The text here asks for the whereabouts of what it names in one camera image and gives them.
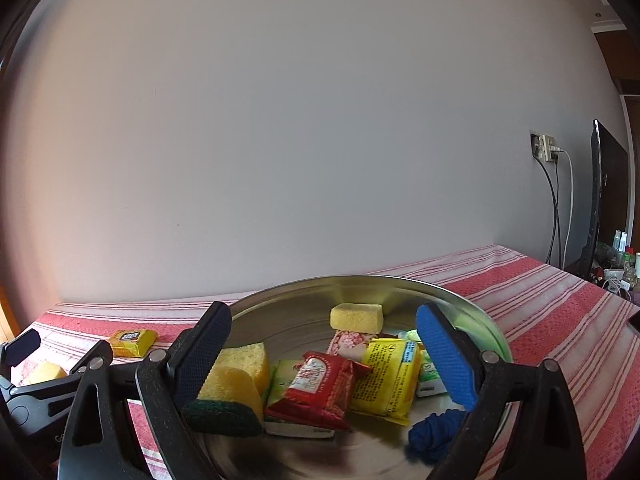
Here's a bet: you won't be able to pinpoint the pale yellow sponge piece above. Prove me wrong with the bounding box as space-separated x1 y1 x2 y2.
21 362 67 386

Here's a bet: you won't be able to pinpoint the yellow snack packet with label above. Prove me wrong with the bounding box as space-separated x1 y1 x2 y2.
108 330 157 359

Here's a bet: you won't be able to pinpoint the green tea tissue pack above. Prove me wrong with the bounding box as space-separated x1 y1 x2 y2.
406 330 447 398

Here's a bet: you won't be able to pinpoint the yellow green sponge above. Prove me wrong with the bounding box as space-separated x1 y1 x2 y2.
182 366 264 438
214 342 271 398

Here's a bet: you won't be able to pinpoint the yellow snack packet text side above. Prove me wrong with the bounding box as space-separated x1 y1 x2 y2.
349 338 420 426

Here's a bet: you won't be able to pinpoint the plain yellow sponge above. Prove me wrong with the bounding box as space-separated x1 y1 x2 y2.
330 304 384 334

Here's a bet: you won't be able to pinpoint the red brown snack packet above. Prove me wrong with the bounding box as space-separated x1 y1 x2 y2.
283 351 371 431

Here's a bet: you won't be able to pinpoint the blue yarn ball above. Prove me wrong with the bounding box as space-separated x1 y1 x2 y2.
406 408 468 465

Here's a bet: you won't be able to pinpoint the red striped cloth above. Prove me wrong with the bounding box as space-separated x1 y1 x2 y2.
12 245 639 479

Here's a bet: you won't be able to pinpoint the desk clutter bottles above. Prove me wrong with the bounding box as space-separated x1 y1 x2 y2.
589 230 639 304

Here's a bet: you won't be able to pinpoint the round metal tin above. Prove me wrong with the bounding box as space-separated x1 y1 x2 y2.
192 274 514 480

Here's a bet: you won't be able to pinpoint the pink floral packet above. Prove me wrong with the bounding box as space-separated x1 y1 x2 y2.
326 330 374 362

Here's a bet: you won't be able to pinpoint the black monitor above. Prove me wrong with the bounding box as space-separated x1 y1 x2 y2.
577 119 629 280

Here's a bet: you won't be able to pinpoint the white cable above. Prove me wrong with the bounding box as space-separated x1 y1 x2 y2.
558 148 575 270

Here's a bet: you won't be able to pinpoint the black cable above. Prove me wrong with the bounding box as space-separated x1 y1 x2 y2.
534 155 562 267

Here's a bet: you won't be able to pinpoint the wall socket with plugs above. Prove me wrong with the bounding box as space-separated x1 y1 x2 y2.
529 130 564 164

